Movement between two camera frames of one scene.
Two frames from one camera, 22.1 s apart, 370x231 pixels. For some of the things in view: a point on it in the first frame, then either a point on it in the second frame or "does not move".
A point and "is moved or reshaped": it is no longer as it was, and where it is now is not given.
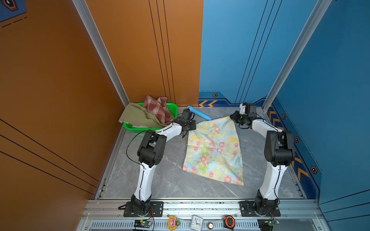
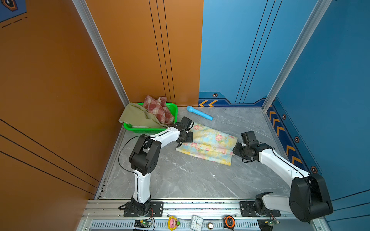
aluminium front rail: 110,215 does not move
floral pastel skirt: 213,150 is moved or reshaped
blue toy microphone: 198,114 does not move
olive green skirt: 134,114 does not move
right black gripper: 234,118 -> 235,150
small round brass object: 210,225 does not move
